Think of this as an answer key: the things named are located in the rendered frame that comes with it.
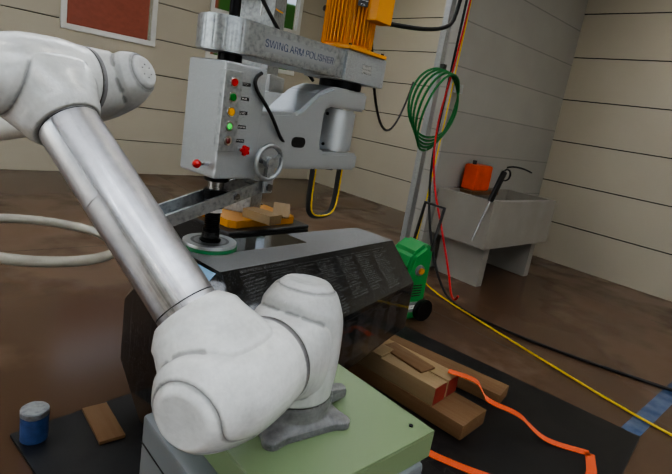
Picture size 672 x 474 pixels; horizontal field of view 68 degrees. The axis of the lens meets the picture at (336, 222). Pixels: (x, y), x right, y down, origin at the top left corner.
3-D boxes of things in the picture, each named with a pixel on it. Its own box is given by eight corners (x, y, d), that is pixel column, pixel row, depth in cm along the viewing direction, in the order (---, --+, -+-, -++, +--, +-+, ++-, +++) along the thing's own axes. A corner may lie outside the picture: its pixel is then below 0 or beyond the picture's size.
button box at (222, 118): (230, 150, 185) (239, 71, 179) (235, 152, 184) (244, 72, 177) (212, 149, 179) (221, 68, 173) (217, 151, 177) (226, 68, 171)
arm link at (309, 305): (346, 382, 100) (365, 279, 96) (303, 428, 84) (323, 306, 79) (277, 355, 106) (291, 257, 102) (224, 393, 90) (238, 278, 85)
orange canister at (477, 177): (453, 189, 513) (460, 157, 506) (480, 190, 547) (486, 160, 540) (472, 194, 498) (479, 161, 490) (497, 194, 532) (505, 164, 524)
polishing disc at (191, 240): (243, 241, 211) (243, 238, 211) (226, 254, 191) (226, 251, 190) (194, 232, 213) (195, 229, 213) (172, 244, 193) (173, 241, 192)
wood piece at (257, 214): (242, 216, 278) (242, 207, 277) (253, 214, 286) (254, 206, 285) (269, 225, 268) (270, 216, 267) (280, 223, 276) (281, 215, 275)
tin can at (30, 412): (32, 449, 190) (33, 419, 187) (12, 440, 193) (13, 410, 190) (54, 434, 199) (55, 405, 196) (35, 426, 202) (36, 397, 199)
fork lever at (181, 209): (246, 181, 221) (245, 170, 219) (276, 191, 210) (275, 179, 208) (93, 235, 174) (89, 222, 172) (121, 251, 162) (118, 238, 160)
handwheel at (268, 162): (266, 177, 207) (270, 140, 203) (283, 182, 201) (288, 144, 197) (237, 177, 195) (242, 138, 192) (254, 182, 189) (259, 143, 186)
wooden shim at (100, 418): (81, 411, 215) (82, 407, 215) (106, 404, 222) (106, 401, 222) (99, 445, 197) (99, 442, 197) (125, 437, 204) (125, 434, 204)
